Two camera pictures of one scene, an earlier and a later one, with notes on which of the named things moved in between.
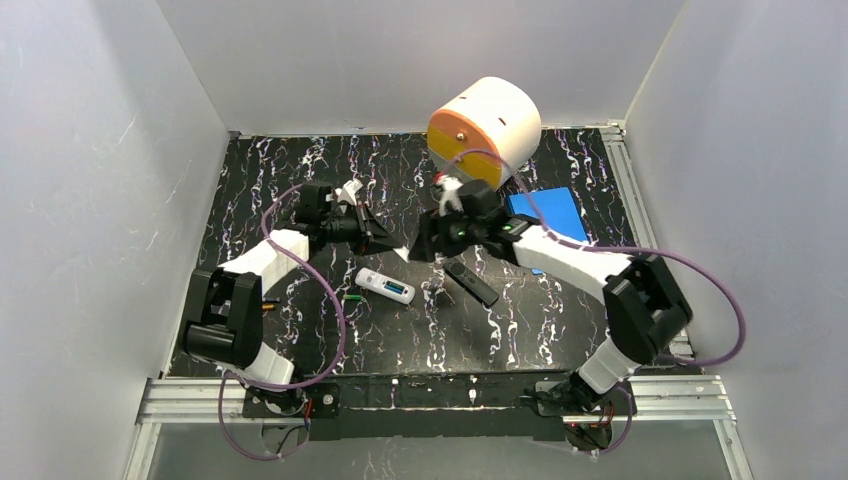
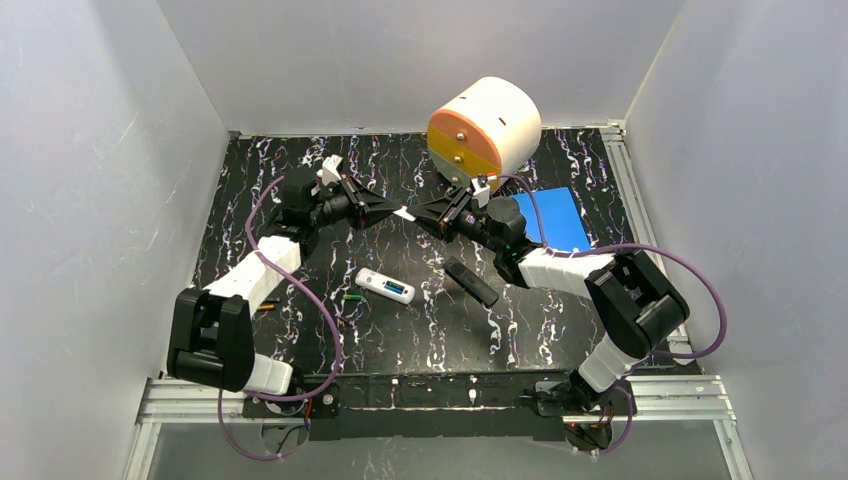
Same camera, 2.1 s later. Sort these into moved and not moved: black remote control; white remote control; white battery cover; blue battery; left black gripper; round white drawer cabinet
Moved: left black gripper; white battery cover
Not moved: white remote control; blue battery; round white drawer cabinet; black remote control
